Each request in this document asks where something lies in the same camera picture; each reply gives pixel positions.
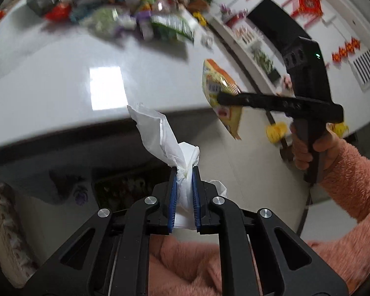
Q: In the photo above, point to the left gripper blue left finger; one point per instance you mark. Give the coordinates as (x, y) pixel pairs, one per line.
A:
(171, 199)

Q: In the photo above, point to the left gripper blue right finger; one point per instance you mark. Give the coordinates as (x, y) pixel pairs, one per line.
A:
(196, 197)

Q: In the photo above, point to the white tissue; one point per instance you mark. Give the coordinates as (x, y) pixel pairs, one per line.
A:
(160, 141)

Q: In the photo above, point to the yellow snack bag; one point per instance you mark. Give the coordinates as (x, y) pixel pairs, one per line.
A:
(218, 86)

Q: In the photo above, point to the pink fleece right forearm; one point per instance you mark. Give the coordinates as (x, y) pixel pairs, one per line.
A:
(347, 181)

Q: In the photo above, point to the person's right hand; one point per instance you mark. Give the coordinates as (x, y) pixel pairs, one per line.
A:
(329, 144)

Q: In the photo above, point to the yellow smiley slipper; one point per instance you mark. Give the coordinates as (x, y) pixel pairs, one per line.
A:
(276, 132)

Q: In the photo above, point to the pink fleece legs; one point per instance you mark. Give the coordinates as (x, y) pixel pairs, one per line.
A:
(183, 268)

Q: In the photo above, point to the black television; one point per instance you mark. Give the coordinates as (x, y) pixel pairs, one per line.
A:
(276, 25)

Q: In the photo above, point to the red chinese knot decoration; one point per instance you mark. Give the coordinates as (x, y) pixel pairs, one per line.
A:
(311, 9)

